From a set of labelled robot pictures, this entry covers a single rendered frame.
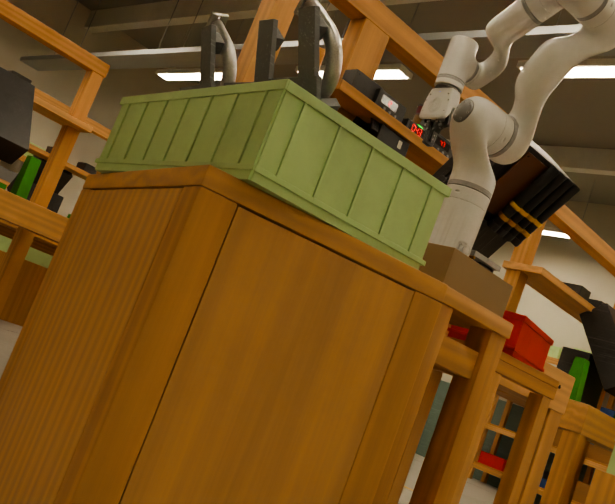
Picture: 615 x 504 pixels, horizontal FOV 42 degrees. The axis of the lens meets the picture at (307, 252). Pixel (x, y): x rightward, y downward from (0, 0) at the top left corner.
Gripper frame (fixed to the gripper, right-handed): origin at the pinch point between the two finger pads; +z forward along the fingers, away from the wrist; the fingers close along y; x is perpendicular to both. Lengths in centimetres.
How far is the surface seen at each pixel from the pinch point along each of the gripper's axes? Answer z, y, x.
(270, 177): 49, 58, -88
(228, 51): 19, 15, -79
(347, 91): -21, -53, 8
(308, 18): 19, 48, -85
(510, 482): 83, 24, 58
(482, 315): 47, 39, -1
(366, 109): -20, -54, 19
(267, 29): 17, 32, -82
